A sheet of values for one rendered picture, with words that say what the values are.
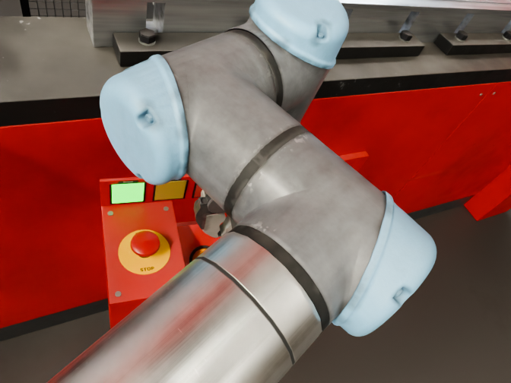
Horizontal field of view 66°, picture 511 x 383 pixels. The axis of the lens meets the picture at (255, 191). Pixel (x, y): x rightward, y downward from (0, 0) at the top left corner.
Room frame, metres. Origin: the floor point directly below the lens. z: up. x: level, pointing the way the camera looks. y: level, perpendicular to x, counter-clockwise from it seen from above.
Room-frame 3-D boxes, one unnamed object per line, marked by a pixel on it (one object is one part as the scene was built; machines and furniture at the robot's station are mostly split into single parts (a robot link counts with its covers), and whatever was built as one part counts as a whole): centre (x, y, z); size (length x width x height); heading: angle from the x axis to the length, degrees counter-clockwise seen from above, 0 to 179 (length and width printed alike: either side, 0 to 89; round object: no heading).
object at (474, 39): (1.16, -0.40, 0.89); 0.30 x 0.05 x 0.03; 133
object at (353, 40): (0.89, -0.10, 0.89); 0.30 x 0.05 x 0.03; 133
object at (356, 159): (0.83, -0.19, 0.58); 0.15 x 0.02 x 0.07; 133
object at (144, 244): (0.26, 0.11, 0.79); 0.04 x 0.04 x 0.04
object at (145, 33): (0.55, 0.27, 0.91); 0.03 x 0.03 x 0.02
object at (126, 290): (0.30, 0.08, 0.75); 0.20 x 0.16 x 0.18; 125
